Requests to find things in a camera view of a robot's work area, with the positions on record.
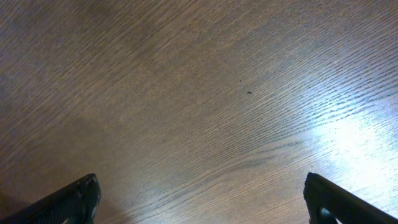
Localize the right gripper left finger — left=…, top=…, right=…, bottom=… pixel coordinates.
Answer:
left=1, top=174, right=101, bottom=224

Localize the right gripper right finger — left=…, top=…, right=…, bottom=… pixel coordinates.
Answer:
left=303, top=172, right=397, bottom=224

